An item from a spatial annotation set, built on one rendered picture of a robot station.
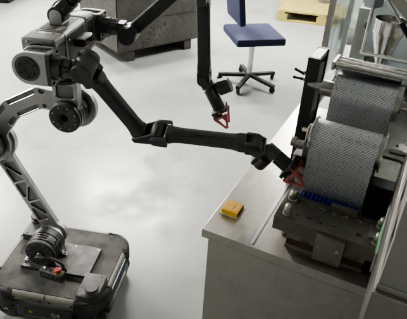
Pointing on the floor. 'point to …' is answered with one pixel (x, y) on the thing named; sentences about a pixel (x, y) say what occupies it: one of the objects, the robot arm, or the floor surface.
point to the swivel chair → (272, 39)
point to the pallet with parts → (304, 9)
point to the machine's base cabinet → (268, 290)
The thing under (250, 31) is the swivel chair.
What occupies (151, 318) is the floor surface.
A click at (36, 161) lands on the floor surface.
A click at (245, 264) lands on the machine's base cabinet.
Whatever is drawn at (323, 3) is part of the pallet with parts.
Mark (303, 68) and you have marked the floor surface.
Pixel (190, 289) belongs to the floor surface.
